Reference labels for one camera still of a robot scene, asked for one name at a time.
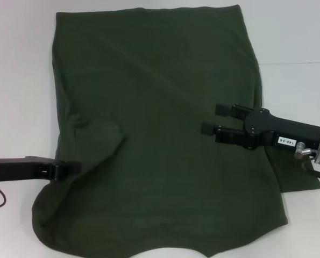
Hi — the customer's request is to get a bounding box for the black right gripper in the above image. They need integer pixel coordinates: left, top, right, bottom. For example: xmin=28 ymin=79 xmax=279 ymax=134
xmin=200 ymin=103 xmax=320 ymax=153

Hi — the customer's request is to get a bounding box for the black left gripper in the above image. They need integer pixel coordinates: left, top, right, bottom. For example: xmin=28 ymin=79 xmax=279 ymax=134
xmin=0 ymin=155 xmax=83 ymax=183

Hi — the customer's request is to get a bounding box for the dark green shirt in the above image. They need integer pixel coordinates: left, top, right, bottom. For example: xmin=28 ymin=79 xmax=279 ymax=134
xmin=31 ymin=4 xmax=320 ymax=258

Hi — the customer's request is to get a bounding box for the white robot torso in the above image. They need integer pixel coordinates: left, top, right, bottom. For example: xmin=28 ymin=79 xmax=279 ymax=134
xmin=134 ymin=243 xmax=203 ymax=258

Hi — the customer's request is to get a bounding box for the right arm cable with connector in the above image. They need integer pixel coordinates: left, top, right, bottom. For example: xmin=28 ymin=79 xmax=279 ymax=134
xmin=294 ymin=142 xmax=320 ymax=186

